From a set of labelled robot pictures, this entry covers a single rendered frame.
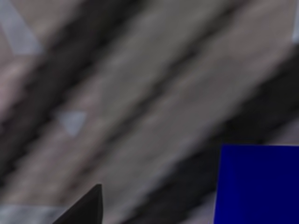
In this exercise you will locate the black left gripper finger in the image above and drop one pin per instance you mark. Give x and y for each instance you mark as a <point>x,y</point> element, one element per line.
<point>88,207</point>

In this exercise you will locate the blue box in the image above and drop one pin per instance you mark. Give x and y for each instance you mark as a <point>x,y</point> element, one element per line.
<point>257,186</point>

